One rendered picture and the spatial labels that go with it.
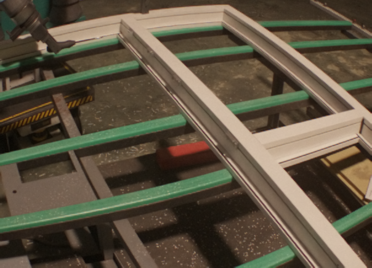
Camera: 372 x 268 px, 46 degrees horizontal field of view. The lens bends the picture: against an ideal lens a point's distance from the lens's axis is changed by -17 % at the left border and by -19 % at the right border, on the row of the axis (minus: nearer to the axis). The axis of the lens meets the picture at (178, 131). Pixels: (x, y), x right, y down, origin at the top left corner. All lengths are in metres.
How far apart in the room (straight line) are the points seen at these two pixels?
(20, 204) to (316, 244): 0.63
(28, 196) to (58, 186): 0.08
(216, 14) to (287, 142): 0.89
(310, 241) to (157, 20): 1.15
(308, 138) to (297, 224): 0.30
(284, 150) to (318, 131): 0.11
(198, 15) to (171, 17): 0.11
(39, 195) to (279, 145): 0.56
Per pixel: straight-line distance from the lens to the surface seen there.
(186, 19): 1.88
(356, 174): 1.61
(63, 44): 1.60
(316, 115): 2.51
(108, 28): 1.77
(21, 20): 1.50
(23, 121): 2.41
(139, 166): 1.58
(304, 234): 0.95
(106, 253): 1.30
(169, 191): 1.07
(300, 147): 1.20
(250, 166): 1.08
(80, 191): 1.08
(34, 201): 1.07
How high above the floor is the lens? 1.55
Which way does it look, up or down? 33 degrees down
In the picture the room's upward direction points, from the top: 3 degrees clockwise
